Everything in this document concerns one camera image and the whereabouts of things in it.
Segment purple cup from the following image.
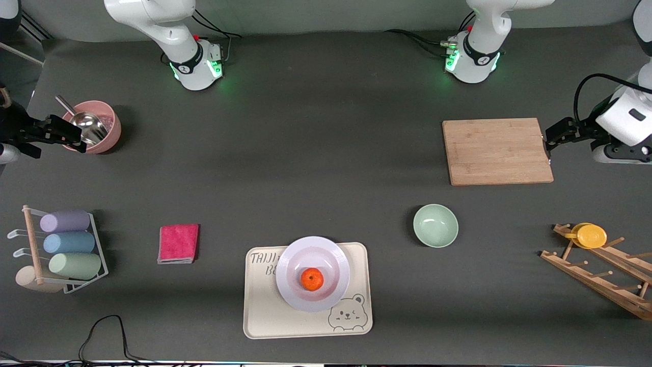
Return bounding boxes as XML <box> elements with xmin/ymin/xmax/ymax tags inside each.
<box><xmin>40</xmin><ymin>211</ymin><xmax>91</xmax><ymax>233</ymax></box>

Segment black table edge cable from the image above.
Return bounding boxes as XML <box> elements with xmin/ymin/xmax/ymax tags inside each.
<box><xmin>0</xmin><ymin>315</ymin><xmax>171</xmax><ymax>367</ymax></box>

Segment pink bowl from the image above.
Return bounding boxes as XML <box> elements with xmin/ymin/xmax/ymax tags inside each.
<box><xmin>61</xmin><ymin>100</ymin><xmax>122</xmax><ymax>154</ymax></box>

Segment light green bowl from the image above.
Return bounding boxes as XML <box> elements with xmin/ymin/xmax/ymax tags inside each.
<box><xmin>413</xmin><ymin>204</ymin><xmax>459</xmax><ymax>249</ymax></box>

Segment white wire cup rack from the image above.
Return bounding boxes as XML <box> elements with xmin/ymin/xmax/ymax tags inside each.
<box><xmin>7</xmin><ymin>205</ymin><xmax>109</xmax><ymax>295</ymax></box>

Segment yellow mug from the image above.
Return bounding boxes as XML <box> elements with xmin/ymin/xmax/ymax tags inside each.
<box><xmin>564</xmin><ymin>223</ymin><xmax>608</xmax><ymax>249</ymax></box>

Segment green cup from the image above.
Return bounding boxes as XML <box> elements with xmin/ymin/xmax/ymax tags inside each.
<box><xmin>48</xmin><ymin>252</ymin><xmax>102</xmax><ymax>280</ymax></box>

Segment white round plate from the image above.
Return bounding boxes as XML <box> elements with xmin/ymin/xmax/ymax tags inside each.
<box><xmin>276</xmin><ymin>236</ymin><xmax>351</xmax><ymax>312</ymax></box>

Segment blue cup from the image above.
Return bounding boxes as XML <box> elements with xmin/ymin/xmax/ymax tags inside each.
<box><xmin>43</xmin><ymin>232</ymin><xmax>96</xmax><ymax>254</ymax></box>

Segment metal scoop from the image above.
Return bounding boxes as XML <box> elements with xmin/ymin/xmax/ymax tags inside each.
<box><xmin>55</xmin><ymin>95</ymin><xmax>109</xmax><ymax>146</ymax></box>

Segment beige cup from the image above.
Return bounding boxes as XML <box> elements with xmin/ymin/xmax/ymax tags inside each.
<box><xmin>15</xmin><ymin>266</ymin><xmax>64</xmax><ymax>294</ymax></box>

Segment beige bear print tray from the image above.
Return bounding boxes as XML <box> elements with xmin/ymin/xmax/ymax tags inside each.
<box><xmin>243</xmin><ymin>242</ymin><xmax>373</xmax><ymax>339</ymax></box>

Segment orange fruit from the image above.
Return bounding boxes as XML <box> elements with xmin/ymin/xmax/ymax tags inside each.
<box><xmin>301</xmin><ymin>268</ymin><xmax>324</xmax><ymax>292</ymax></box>

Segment pink folded cloth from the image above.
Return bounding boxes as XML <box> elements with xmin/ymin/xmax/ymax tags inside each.
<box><xmin>157</xmin><ymin>224</ymin><xmax>200</xmax><ymax>265</ymax></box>

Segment wooden mug rack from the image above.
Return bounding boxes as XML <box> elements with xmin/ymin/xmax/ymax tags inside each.
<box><xmin>540</xmin><ymin>223</ymin><xmax>652</xmax><ymax>321</ymax></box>

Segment wooden cutting board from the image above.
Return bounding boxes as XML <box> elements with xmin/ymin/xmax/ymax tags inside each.
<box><xmin>442</xmin><ymin>118</ymin><xmax>555</xmax><ymax>186</ymax></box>

